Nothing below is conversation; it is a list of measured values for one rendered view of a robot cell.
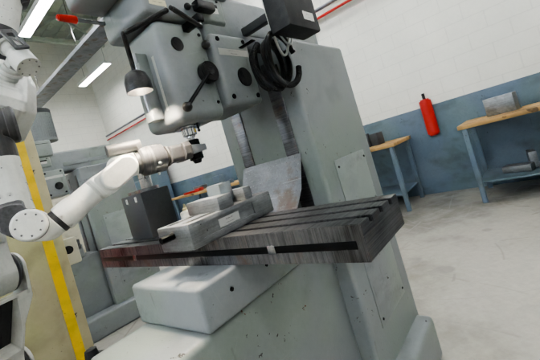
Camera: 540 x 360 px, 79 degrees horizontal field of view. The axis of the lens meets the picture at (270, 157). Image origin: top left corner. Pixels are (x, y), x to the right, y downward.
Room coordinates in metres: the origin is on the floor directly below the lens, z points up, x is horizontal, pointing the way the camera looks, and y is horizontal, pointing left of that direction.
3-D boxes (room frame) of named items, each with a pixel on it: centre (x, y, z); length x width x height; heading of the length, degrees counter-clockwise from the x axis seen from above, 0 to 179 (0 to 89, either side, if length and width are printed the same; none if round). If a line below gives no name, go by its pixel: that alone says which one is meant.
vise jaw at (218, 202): (1.01, 0.22, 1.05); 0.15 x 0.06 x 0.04; 51
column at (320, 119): (1.58, -0.16, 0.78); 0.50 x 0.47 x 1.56; 141
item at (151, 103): (1.01, 0.30, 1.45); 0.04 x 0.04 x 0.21; 51
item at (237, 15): (1.49, -0.08, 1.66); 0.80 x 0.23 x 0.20; 141
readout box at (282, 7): (1.12, -0.22, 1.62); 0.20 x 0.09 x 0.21; 141
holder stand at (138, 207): (1.41, 0.56, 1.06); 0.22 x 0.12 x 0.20; 44
